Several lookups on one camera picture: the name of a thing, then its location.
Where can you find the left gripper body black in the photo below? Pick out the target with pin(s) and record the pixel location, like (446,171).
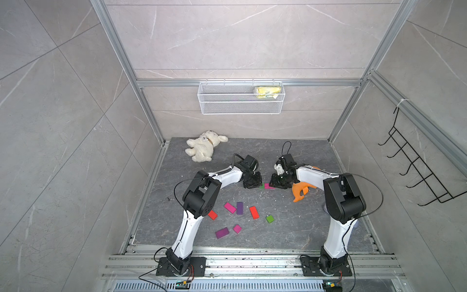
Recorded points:
(254,180)

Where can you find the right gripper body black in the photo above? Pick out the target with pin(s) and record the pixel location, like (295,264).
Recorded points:
(280,181)

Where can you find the purple rectangular block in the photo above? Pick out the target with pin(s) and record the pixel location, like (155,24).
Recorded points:
(240,208)
(222,233)

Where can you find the red rectangular block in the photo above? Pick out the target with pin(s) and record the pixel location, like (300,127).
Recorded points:
(213,215)
(254,212)

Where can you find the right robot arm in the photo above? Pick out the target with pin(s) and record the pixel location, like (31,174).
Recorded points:
(344,204)

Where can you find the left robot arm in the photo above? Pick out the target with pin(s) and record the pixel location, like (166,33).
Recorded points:
(198,201)

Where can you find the orange plush toy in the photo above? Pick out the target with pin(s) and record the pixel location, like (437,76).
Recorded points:
(301,188)

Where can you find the pink rectangular block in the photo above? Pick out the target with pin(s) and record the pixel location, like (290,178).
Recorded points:
(230,208)

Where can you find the pink cube block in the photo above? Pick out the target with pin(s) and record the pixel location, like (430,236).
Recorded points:
(237,229)

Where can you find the white plush dog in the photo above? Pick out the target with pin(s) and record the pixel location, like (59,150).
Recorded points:
(201,149)

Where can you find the yellow sponge in basket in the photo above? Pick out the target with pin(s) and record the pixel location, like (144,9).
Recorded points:
(267,92)

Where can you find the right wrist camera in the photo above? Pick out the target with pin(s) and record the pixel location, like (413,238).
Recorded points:
(279,169)

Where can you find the white wire mesh basket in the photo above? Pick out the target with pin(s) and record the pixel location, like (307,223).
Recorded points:
(225,97)

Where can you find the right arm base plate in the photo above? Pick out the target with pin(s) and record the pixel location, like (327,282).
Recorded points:
(325,266)

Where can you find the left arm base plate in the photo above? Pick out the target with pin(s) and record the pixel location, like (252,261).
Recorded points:
(194,266)

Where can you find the black wire hook rack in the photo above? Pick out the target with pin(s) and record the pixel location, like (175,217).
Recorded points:
(437,190)

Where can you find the metal rail frame front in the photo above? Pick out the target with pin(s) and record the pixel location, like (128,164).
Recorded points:
(251,270)

